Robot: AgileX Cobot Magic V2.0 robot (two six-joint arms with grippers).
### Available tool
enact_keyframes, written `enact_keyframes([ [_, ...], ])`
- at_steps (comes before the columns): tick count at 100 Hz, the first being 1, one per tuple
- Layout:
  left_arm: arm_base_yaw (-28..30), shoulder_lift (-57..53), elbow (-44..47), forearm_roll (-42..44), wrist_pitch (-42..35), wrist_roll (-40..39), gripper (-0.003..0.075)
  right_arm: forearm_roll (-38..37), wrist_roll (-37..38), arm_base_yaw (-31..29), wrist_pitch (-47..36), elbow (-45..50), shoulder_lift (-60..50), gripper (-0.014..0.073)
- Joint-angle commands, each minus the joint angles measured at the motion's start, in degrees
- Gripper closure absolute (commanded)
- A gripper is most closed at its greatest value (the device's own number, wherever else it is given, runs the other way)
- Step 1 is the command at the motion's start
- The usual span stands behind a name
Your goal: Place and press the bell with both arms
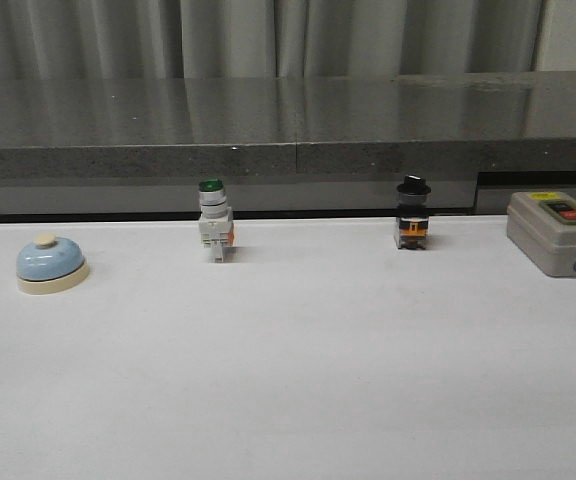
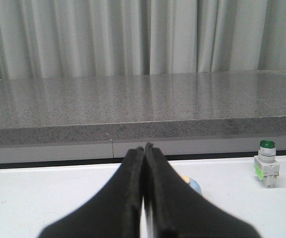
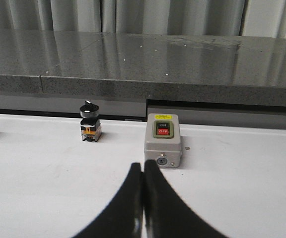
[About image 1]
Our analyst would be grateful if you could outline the black selector switch orange body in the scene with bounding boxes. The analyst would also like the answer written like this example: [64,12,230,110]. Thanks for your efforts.
[394,175,431,250]

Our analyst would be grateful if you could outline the blue desk bell cream base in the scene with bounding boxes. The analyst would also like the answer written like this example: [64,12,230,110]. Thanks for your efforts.
[16,233,90,295]

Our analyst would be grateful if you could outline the grey switch box red button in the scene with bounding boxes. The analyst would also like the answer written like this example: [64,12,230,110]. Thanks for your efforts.
[506,191,576,278]

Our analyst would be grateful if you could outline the dark grey stone counter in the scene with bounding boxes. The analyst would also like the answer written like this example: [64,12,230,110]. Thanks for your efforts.
[0,72,576,222]

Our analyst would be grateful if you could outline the grey curtain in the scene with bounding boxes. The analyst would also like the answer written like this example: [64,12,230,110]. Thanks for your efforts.
[0,1,576,80]

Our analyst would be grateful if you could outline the green pushbutton switch white body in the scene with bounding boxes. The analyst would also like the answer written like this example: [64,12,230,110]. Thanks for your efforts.
[198,178,234,262]

